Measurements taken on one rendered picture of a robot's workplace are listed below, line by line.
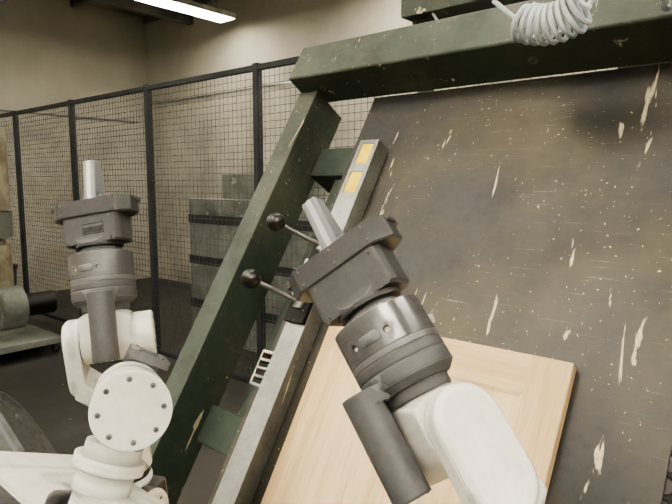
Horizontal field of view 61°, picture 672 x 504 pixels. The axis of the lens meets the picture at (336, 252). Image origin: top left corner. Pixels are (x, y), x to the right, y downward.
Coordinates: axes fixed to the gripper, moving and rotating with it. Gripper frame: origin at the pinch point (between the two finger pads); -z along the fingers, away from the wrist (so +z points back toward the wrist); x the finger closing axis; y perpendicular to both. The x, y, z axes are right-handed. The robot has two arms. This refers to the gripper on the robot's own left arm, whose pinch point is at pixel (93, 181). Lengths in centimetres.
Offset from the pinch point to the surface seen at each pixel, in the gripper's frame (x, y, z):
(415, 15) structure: 56, -86, -60
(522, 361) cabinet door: 57, -10, 35
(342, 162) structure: 32, -53, -11
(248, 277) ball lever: 14.5, -23.4, 15.3
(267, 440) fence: 14, -24, 44
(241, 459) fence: 9, -23, 47
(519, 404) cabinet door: 55, -8, 40
